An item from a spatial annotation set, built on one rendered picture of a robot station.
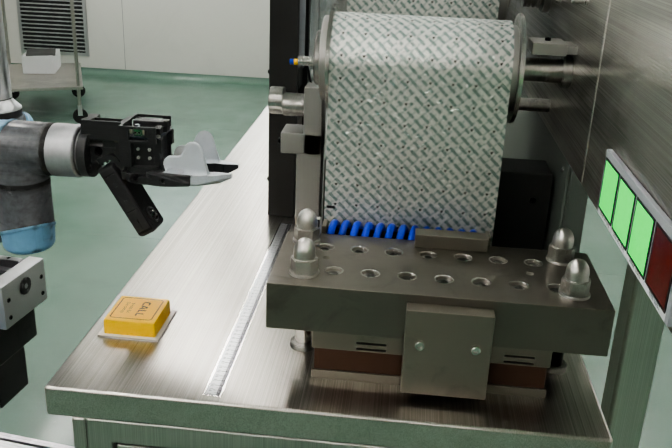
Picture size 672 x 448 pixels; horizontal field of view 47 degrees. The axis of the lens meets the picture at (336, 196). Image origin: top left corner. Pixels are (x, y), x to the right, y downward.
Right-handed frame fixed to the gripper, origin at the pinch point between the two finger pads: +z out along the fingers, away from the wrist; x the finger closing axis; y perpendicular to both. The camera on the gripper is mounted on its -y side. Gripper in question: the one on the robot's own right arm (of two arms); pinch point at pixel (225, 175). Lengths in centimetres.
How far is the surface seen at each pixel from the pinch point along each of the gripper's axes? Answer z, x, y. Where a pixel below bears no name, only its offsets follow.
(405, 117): 24.3, -0.2, 9.9
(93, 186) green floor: -140, 278, -109
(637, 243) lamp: 45, -36, 9
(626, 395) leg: 64, 13, -38
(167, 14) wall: -184, 556, -53
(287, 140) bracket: 7.5, 7.1, 3.6
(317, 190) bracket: 12.0, 7.9, -4.1
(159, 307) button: -7.2, -9.1, -16.5
